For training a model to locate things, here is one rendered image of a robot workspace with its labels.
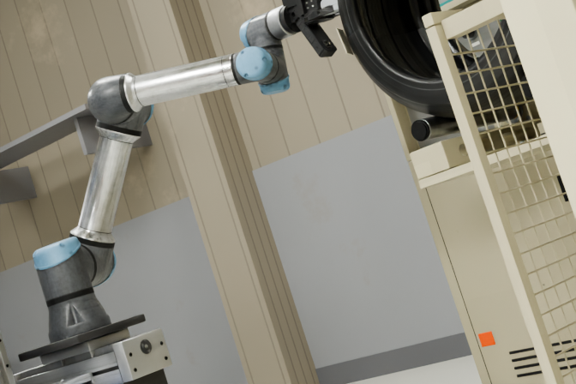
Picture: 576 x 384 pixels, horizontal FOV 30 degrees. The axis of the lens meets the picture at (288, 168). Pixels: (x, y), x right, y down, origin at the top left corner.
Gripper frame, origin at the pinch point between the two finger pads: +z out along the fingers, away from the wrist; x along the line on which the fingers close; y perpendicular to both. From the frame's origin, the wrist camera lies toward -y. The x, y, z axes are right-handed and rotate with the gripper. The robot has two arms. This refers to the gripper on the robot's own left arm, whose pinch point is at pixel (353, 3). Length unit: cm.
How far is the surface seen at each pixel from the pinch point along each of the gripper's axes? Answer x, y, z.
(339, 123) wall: 245, -14, -236
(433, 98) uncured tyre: -11.4, -25.8, 23.6
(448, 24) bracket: -59, -18, 66
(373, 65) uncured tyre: -11.5, -15.7, 10.6
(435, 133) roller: -8.4, -32.7, 19.5
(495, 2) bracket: -59, -18, 74
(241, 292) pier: 205, -91, -303
